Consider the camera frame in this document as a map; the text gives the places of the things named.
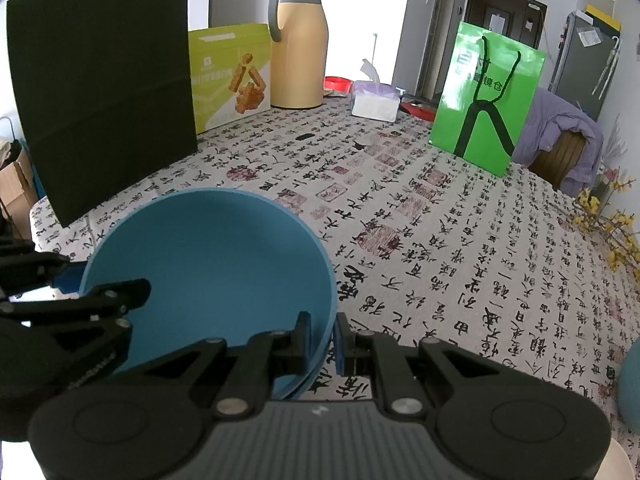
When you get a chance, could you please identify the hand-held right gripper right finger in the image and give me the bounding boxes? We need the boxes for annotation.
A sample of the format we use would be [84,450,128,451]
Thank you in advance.
[335,311,501,419]

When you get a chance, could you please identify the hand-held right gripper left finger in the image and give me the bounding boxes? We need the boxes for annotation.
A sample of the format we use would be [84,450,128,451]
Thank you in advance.
[145,311,311,419]

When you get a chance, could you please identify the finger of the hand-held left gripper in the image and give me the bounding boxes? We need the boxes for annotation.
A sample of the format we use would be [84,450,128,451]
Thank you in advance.
[0,279,152,332]
[0,247,86,302]

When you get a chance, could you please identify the cardboard box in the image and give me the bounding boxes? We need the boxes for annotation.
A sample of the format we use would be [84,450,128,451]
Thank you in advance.
[0,140,38,241]

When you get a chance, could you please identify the calligraphy print tablecloth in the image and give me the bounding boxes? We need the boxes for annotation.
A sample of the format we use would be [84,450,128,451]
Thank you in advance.
[30,92,640,480]

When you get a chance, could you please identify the black paper bag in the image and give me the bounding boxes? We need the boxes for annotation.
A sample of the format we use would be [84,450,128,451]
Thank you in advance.
[6,0,198,228]

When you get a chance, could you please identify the tissue pack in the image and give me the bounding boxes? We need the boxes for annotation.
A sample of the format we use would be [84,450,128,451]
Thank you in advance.
[351,58,402,122]

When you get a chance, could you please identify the red shopping bag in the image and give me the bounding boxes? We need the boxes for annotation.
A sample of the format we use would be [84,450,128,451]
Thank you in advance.
[400,100,441,122]

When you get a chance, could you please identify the yellow-green snack box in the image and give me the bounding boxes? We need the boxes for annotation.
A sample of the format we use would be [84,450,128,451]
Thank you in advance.
[188,23,272,135]

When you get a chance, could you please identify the wooden chair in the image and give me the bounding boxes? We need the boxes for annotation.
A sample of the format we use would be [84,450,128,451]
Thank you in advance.
[529,130,591,191]

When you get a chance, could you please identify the yellow thermos jug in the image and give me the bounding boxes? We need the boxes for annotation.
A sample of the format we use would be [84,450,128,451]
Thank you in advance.
[268,0,329,110]

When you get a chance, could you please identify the green paper bag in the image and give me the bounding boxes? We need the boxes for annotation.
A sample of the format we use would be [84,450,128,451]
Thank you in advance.
[430,21,547,177]

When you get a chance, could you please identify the yellow flower branch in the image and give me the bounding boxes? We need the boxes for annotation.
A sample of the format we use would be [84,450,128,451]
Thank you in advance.
[572,167,640,273]

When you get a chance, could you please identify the purple jacket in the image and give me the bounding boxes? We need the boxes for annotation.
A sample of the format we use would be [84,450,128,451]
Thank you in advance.
[512,87,606,196]

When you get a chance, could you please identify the dark brown door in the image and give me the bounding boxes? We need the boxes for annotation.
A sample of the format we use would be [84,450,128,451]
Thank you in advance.
[465,0,548,88]

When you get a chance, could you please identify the grey refrigerator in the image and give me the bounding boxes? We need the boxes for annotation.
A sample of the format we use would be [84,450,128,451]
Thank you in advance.
[550,5,621,121]

